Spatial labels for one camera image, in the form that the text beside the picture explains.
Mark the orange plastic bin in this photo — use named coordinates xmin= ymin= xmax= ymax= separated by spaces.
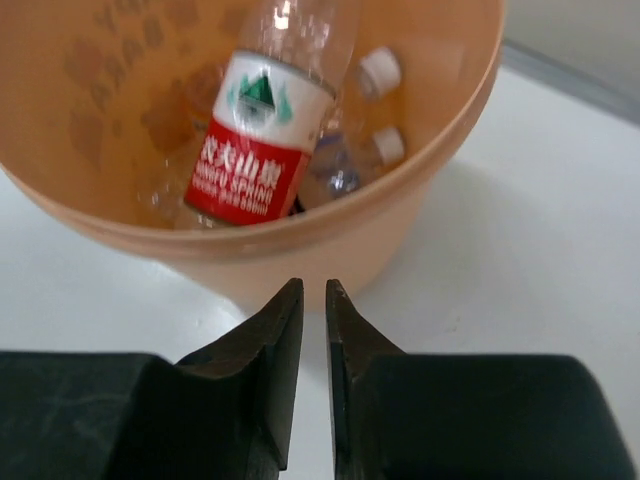
xmin=1 ymin=1 xmax=505 ymax=307

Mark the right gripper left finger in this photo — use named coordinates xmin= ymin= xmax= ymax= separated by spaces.
xmin=1 ymin=278 xmax=304 ymax=479

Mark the blue label bottle in bin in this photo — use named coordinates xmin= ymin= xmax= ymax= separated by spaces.
xmin=299 ymin=126 xmax=406 ymax=208

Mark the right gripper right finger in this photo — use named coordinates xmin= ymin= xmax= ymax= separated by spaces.
xmin=325 ymin=279 xmax=637 ymax=479

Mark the aluminium frame rail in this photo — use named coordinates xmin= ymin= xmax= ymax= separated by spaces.
xmin=502 ymin=40 xmax=639 ymax=125

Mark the orange juice bottle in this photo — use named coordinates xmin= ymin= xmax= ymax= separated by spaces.
xmin=165 ymin=72 xmax=221 ymax=149

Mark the clear unlabeled plastic bottle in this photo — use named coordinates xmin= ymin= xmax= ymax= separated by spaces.
xmin=351 ymin=46 xmax=403 ymax=100

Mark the red label water bottle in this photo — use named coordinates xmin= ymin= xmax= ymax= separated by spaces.
xmin=163 ymin=1 xmax=362 ymax=230

